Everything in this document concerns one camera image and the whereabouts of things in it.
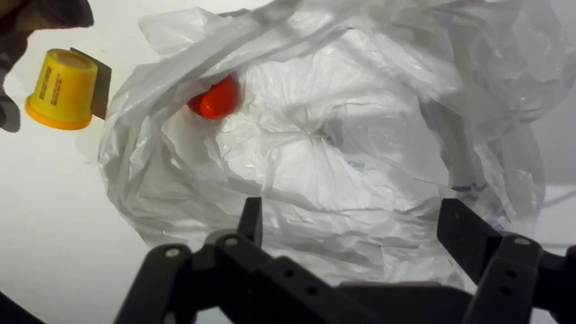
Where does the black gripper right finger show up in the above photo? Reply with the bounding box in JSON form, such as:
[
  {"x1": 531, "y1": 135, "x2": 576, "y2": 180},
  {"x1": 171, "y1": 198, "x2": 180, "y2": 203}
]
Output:
[{"x1": 437, "y1": 198, "x2": 500, "y2": 282}]

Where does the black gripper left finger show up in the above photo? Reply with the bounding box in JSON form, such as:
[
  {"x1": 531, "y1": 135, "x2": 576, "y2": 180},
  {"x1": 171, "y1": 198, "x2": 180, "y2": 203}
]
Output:
[{"x1": 237, "y1": 198, "x2": 262, "y2": 245}]

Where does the small orange lid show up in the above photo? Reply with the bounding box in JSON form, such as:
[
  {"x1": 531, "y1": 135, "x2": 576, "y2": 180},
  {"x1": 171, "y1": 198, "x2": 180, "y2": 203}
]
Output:
[{"x1": 187, "y1": 75, "x2": 239, "y2": 120}]

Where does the yellow play-doh tub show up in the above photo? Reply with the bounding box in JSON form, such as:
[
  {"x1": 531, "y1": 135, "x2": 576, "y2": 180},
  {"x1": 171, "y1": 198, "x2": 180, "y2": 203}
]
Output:
[{"x1": 25, "y1": 48, "x2": 97, "y2": 129}]

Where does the brown plush toy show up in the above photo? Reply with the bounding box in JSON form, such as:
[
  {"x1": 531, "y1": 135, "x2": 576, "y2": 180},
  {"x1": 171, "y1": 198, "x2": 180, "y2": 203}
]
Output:
[{"x1": 0, "y1": 0, "x2": 93, "y2": 133}]

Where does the white plastic bag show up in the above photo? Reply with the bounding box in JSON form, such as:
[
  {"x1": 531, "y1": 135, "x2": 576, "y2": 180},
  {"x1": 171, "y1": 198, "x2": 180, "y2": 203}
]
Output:
[{"x1": 99, "y1": 0, "x2": 574, "y2": 284}]

